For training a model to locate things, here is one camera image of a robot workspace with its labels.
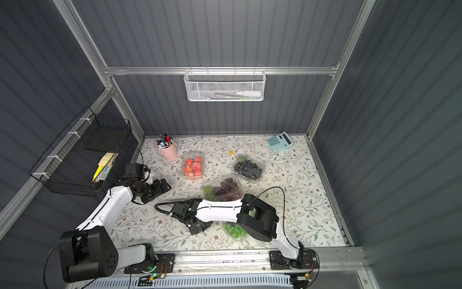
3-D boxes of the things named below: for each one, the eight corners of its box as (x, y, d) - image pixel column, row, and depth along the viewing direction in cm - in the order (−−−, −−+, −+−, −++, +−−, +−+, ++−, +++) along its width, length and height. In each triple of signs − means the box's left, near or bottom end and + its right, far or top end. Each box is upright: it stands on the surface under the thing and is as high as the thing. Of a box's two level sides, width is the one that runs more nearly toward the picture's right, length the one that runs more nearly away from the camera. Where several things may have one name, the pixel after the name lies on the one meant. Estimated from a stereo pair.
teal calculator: (273, 153, 114) (274, 149, 111) (265, 140, 121) (265, 136, 118) (294, 146, 117) (296, 142, 114) (285, 135, 124) (286, 131, 121)
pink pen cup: (162, 161, 109) (154, 146, 98) (166, 149, 115) (159, 133, 105) (176, 161, 109) (169, 146, 98) (179, 149, 115) (173, 133, 105)
